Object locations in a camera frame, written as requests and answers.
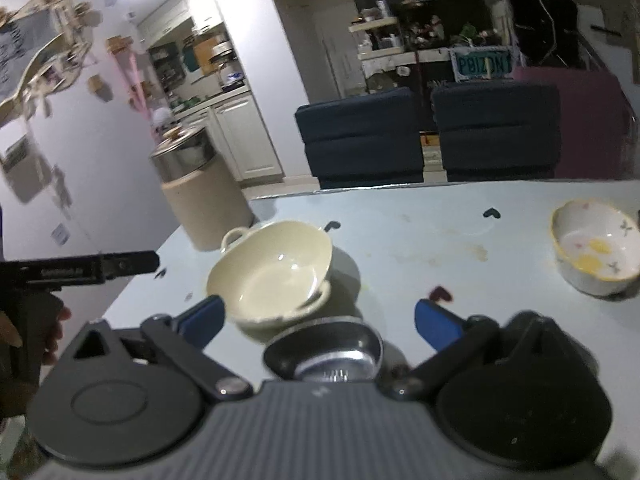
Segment white shelf cart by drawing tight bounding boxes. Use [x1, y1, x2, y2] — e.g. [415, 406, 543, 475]
[348, 15, 406, 62]

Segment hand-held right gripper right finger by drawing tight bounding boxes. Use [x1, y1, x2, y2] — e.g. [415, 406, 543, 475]
[379, 298, 597, 403]

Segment person's left hand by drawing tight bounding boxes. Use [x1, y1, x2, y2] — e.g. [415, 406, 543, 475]
[0, 304, 72, 367]

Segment wooden cutting board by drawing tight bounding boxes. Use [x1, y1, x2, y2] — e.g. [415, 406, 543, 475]
[192, 34, 227, 64]

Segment white lower kitchen cabinets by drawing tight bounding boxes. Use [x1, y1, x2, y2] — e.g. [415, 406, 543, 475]
[197, 92, 286, 184]

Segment white upper kitchen cabinets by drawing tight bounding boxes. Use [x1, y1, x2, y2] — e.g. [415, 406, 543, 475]
[137, 0, 224, 47]

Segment teal licence plate sign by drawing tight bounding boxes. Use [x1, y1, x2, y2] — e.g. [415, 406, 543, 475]
[451, 47, 515, 83]

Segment maroon chair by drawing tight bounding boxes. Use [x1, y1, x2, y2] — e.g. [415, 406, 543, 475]
[512, 65, 632, 180]

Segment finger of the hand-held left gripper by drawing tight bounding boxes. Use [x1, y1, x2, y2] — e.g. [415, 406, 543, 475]
[99, 251, 161, 281]

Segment black shelf rack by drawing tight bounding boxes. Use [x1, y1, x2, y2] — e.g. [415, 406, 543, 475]
[400, 0, 452, 52]

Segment white staircase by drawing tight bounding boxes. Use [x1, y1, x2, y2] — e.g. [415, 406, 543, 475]
[575, 7, 640, 87]

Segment white kitchen cabinets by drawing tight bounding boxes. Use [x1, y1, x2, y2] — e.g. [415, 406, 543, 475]
[137, 0, 224, 47]
[197, 92, 286, 184]

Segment floral yellow-rimmed bowl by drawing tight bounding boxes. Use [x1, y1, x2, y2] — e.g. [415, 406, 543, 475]
[550, 198, 640, 297]

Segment pink lanyard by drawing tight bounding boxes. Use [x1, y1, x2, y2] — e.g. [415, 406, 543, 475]
[125, 45, 152, 127]

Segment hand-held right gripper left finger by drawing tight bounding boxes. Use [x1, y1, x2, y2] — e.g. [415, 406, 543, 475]
[69, 294, 253, 403]

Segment beige canister with steel lid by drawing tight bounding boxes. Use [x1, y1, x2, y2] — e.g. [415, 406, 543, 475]
[148, 125, 256, 253]

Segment white heart print tablecloth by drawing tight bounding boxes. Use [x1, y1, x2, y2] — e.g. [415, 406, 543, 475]
[102, 178, 640, 396]

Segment black vest with white trim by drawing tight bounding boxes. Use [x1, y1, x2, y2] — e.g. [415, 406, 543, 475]
[509, 0, 582, 69]

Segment cream two-handled bowl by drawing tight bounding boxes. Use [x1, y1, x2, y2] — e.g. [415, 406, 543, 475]
[206, 219, 335, 331]

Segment navy blue chair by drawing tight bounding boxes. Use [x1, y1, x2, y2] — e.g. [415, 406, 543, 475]
[294, 86, 426, 190]
[430, 80, 561, 183]

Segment wall poster with photos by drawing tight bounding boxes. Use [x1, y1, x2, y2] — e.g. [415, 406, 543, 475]
[0, 0, 102, 127]

